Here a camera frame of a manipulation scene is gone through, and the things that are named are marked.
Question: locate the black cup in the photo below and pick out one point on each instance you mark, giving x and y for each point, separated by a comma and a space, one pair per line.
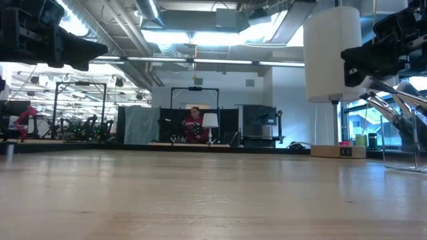
373, 140

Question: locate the small white post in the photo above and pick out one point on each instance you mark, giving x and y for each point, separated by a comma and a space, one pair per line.
10, 151

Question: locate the small white table lamp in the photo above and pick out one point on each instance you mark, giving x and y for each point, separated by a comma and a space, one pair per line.
210, 120

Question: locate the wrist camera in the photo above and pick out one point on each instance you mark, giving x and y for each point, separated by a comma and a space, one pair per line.
387, 27
51, 11

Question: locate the person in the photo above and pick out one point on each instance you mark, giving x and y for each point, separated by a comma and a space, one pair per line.
195, 130

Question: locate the green cup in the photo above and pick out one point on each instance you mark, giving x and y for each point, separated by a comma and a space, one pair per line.
361, 140

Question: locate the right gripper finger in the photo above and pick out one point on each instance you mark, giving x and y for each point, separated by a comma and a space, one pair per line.
370, 60

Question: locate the grey-green cloth partition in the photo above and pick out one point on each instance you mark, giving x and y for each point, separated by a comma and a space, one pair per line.
141, 125

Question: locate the black background frame rig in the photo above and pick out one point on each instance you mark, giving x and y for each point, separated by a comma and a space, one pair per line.
195, 88
81, 83

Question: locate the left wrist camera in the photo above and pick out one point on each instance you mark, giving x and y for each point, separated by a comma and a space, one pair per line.
51, 11

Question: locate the clear acrylic organizer container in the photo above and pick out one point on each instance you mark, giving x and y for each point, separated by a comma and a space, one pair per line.
390, 150

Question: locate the black aluminium table frame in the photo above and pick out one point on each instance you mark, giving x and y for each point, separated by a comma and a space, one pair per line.
100, 147

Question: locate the small pink item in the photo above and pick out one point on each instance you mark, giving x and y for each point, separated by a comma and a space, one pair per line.
343, 143

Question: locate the white shade wooden table lamp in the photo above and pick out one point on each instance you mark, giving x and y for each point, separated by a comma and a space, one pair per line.
330, 50

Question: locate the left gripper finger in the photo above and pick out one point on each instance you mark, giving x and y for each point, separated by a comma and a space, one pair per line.
80, 50

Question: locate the black cabinet machine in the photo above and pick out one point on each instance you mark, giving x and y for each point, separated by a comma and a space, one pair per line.
257, 116

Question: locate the grey wall box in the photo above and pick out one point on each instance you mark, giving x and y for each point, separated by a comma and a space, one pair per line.
249, 83
198, 81

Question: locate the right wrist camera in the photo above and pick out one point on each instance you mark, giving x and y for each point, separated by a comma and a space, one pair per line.
387, 27

